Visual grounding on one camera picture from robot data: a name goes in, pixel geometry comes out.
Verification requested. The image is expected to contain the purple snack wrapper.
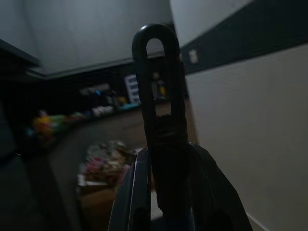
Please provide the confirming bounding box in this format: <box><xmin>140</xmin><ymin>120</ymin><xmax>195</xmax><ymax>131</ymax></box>
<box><xmin>80</xmin><ymin>156</ymin><xmax>114</xmax><ymax>179</ymax></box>

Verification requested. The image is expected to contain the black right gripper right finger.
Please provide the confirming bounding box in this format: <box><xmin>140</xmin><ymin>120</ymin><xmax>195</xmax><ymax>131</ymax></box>
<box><xmin>187</xmin><ymin>141</ymin><xmax>254</xmax><ymax>231</ymax></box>

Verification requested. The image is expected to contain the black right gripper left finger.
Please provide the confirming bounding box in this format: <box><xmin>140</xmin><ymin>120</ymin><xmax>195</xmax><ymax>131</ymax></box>
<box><xmin>107</xmin><ymin>147</ymin><xmax>153</xmax><ymax>231</ymax></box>

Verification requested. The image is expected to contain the white blue striped box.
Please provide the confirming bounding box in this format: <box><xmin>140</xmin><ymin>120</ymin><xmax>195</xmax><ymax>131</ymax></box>
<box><xmin>124</xmin><ymin>74</ymin><xmax>141</xmax><ymax>103</ymax></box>

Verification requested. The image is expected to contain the yellow green toy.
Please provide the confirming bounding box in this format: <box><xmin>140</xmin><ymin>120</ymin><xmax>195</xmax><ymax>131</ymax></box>
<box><xmin>24</xmin><ymin>109</ymin><xmax>73</xmax><ymax>147</ymax></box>

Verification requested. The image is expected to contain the blue long-handled dustpan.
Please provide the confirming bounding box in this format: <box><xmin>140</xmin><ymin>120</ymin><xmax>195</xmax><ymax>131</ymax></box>
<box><xmin>131</xmin><ymin>23</ymin><xmax>193</xmax><ymax>217</ymax></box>

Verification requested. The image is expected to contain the white wall plate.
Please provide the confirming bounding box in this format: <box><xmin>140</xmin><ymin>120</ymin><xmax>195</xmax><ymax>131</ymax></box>
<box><xmin>189</xmin><ymin>49</ymin><xmax>199</xmax><ymax>64</ymax></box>

